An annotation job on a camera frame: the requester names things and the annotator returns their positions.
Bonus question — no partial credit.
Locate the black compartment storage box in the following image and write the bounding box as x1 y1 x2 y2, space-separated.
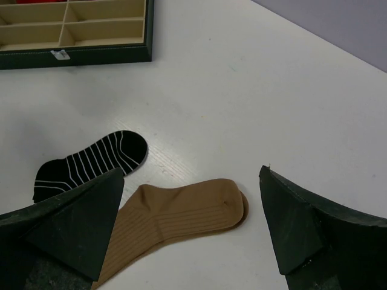
1 1 154 70

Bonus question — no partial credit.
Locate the black white striped sock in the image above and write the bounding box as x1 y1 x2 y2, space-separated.
33 130 148 203

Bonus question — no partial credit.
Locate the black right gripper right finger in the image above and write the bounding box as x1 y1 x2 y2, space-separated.
259 166 386 289

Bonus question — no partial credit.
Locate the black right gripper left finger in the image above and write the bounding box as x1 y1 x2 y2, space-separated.
1 169 124 289

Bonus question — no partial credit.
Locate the tan ribbed sock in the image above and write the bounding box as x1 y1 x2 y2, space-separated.
91 178 249 289

